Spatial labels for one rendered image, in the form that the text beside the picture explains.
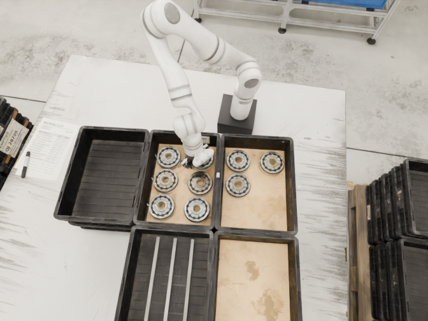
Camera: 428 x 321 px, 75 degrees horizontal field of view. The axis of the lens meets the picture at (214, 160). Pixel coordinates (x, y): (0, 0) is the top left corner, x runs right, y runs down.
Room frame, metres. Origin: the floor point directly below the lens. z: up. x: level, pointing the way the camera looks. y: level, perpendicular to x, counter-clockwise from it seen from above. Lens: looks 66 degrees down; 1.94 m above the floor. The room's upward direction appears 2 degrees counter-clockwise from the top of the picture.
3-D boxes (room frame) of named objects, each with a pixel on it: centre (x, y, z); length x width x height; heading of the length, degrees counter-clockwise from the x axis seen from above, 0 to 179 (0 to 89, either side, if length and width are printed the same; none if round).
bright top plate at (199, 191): (0.38, 0.06, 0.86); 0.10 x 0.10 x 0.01
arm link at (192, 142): (0.47, 0.09, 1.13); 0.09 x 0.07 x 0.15; 107
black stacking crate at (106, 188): (0.42, 0.43, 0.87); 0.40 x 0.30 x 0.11; 174
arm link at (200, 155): (0.46, 0.07, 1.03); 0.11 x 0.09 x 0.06; 38
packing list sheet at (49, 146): (0.65, 0.84, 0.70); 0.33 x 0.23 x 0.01; 168
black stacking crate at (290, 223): (0.36, -0.16, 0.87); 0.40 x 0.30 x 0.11; 174
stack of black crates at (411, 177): (0.35, -1.12, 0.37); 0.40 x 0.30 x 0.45; 168
